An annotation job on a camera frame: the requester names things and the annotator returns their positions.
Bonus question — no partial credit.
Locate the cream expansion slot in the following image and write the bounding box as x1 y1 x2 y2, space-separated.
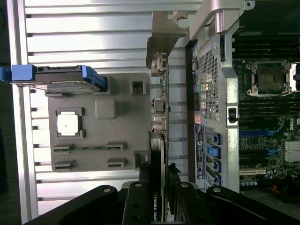
239 168 267 176

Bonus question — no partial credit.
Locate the green RAM stick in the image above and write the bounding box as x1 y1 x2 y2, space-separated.
53 144 123 152

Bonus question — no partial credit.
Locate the grey parts rack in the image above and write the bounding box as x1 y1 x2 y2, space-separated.
45 72 153 173

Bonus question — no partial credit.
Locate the green motherboard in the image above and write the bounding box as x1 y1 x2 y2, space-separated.
234 28 300 195

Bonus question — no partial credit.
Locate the blue expansion slot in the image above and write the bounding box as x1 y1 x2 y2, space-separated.
239 129 282 137

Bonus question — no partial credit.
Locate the silver CPU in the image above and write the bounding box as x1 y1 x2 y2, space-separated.
57 113 80 136

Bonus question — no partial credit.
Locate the silver chipset heat sink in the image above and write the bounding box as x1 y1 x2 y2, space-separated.
284 140 300 163

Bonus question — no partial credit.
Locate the open PC case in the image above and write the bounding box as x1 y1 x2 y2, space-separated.
184 0 300 196

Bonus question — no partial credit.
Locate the CPU socket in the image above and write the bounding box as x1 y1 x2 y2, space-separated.
245 60 292 97

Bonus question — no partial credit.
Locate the metal socket cover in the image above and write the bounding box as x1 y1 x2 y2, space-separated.
290 62 300 92

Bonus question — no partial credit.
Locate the hard disk with blue caddy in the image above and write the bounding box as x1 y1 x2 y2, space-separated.
0 64 108 92

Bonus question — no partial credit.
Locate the red wire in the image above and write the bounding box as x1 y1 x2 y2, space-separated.
269 184 283 195

